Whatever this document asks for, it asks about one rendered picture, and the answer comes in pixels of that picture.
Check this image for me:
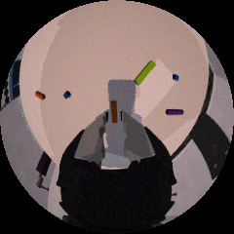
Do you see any lime green rod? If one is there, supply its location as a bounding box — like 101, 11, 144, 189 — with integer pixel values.
134, 60, 156, 85

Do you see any orange rod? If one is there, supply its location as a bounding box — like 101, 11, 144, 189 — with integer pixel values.
110, 100, 118, 123
35, 91, 45, 100

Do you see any purple rod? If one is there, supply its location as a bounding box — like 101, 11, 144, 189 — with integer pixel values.
166, 109, 184, 115

